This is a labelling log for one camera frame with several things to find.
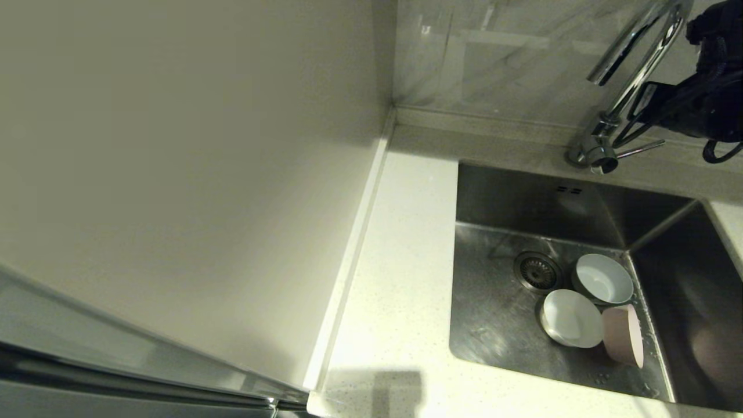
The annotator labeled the white bowl with gray outside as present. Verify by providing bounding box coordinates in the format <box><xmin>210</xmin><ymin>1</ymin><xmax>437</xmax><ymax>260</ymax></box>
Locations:
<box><xmin>571</xmin><ymin>253</ymin><xmax>634</xmax><ymax>307</ymax></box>

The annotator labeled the pink bowl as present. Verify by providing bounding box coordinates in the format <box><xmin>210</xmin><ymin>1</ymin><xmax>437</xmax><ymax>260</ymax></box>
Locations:
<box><xmin>601</xmin><ymin>304</ymin><xmax>645</xmax><ymax>369</ymax></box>

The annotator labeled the white shallow bowl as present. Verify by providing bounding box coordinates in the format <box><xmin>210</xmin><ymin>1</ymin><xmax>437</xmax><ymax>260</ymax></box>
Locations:
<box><xmin>541</xmin><ymin>289</ymin><xmax>604</xmax><ymax>349</ymax></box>

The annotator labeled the stainless steel sink basin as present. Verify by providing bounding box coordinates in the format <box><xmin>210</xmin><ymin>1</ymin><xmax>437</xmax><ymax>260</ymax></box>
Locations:
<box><xmin>448</xmin><ymin>161</ymin><xmax>743</xmax><ymax>413</ymax></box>

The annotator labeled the chrome gooseneck faucet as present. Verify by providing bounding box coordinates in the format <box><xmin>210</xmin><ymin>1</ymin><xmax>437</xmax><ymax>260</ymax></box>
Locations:
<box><xmin>566</xmin><ymin>0</ymin><xmax>693</xmax><ymax>176</ymax></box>

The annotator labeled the round metal drain strainer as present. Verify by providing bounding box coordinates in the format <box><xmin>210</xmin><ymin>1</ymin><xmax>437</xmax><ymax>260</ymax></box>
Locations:
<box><xmin>513</xmin><ymin>251</ymin><xmax>565</xmax><ymax>294</ymax></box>

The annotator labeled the tall glossy cabinet unit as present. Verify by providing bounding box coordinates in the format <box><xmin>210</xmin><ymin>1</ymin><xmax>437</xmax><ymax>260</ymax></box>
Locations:
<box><xmin>0</xmin><ymin>0</ymin><xmax>396</xmax><ymax>418</ymax></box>

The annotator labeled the chrome cabinet trim strip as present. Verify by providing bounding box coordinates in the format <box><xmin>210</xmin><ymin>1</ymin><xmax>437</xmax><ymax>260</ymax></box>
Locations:
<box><xmin>0</xmin><ymin>340</ymin><xmax>309</xmax><ymax>410</ymax></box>

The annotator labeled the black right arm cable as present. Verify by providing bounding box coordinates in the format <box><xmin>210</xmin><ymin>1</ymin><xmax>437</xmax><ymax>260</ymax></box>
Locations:
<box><xmin>612</xmin><ymin>70</ymin><xmax>743</xmax><ymax>164</ymax></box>

